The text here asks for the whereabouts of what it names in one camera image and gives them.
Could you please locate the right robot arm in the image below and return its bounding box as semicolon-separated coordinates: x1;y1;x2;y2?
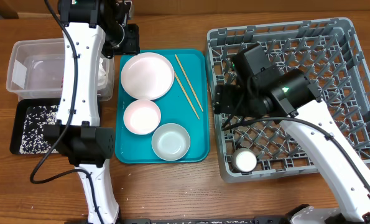
213;44;370;223

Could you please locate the white cup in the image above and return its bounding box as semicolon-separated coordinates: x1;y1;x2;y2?
231;148;257;172

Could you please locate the grey bowl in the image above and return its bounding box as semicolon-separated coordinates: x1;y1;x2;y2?
151;123;191;161

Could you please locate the clear plastic bin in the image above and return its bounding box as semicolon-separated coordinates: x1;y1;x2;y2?
6;37;115;102

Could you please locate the white napkin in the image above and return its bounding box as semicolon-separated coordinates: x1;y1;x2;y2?
98;57;108;90

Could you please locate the upper wooden chopstick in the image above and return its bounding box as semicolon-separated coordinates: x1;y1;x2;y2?
175;54;204;112

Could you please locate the pink bowl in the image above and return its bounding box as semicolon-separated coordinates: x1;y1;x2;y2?
123;100;161;135

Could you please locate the black tray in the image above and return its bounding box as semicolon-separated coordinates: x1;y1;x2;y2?
10;98;60;155

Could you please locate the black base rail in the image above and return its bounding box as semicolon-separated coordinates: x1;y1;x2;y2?
65;203;370;224

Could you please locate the rice pile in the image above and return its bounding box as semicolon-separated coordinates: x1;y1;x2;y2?
19;105;58;154

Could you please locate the white plate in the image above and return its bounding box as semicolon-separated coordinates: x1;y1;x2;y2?
120;52;174;100

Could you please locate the grey dish rack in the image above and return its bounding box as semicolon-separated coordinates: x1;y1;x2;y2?
205;17;370;183

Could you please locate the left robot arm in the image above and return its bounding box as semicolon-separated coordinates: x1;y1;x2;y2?
30;0;140;223

